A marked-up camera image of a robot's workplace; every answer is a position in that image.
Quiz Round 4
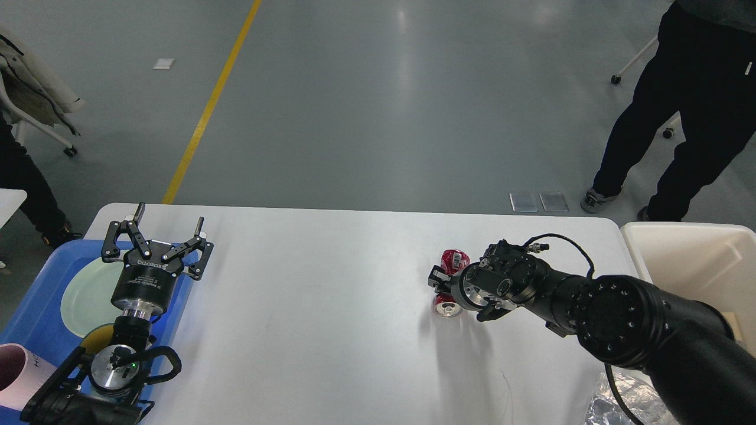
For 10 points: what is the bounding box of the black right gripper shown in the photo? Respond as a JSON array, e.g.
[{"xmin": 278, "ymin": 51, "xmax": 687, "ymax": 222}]
[{"xmin": 428, "ymin": 266, "xmax": 488, "ymax": 311}]

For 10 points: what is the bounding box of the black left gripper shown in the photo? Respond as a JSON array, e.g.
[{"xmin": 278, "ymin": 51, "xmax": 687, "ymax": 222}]
[{"xmin": 101, "ymin": 202, "xmax": 214, "ymax": 316}]

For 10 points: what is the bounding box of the red shiny wrapper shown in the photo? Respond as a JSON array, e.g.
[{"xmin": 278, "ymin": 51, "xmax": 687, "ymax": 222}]
[{"xmin": 429, "ymin": 249, "xmax": 470, "ymax": 318}]

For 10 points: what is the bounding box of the light green plate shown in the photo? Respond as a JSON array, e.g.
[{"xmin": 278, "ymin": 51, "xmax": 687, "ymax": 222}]
[{"xmin": 60, "ymin": 259, "xmax": 123, "ymax": 337}]

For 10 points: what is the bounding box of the teal mug yellow inside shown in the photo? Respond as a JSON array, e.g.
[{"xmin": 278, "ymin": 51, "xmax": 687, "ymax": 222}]
[{"xmin": 80, "ymin": 323, "xmax": 122, "ymax": 391}]

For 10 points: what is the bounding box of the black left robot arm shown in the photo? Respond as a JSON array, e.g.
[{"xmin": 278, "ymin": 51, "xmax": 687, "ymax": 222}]
[{"xmin": 19, "ymin": 203, "xmax": 214, "ymax": 424}]

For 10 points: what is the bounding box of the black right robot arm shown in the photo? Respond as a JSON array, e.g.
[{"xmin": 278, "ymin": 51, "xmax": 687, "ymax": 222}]
[{"xmin": 428, "ymin": 236, "xmax": 755, "ymax": 424}]

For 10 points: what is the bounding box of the blue plastic tray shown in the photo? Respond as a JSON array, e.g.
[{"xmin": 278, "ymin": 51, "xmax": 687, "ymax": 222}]
[{"xmin": 0, "ymin": 240, "xmax": 195, "ymax": 425}]

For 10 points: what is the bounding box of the white side table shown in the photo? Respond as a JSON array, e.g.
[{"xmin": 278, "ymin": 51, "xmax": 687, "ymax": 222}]
[{"xmin": 0, "ymin": 189, "xmax": 28, "ymax": 269}]

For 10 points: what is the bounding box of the person in black left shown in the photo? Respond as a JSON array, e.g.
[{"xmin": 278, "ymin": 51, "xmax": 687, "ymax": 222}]
[{"xmin": 1, "ymin": 119, "xmax": 83, "ymax": 249}]

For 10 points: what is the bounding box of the person in black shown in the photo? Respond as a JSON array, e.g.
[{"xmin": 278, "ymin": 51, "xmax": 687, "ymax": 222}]
[
  {"xmin": 581, "ymin": 1, "xmax": 755, "ymax": 221},
  {"xmin": 1, "ymin": 119, "xmax": 83, "ymax": 249}
]

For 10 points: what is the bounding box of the pink ribbed mug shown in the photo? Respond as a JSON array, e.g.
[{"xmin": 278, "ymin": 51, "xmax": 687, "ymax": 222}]
[{"xmin": 1, "ymin": 344, "xmax": 57, "ymax": 411}]

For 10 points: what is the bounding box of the small foil wrapper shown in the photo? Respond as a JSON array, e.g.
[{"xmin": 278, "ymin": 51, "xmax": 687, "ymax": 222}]
[{"xmin": 583, "ymin": 368, "xmax": 678, "ymax": 424}]

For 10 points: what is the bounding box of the white office chair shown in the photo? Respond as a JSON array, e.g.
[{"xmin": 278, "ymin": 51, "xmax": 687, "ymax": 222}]
[{"xmin": 610, "ymin": 36, "xmax": 682, "ymax": 139}]

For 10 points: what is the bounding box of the beige plastic bin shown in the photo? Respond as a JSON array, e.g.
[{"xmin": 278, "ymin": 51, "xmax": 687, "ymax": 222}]
[{"xmin": 621, "ymin": 221, "xmax": 755, "ymax": 352}]

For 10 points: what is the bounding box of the brown paper bag in bin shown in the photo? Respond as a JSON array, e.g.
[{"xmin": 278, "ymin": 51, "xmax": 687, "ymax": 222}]
[{"xmin": 722, "ymin": 312, "xmax": 755, "ymax": 357}]

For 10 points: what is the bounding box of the person in black right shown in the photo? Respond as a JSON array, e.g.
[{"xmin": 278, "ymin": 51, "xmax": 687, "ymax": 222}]
[{"xmin": 581, "ymin": 1, "xmax": 755, "ymax": 221}]

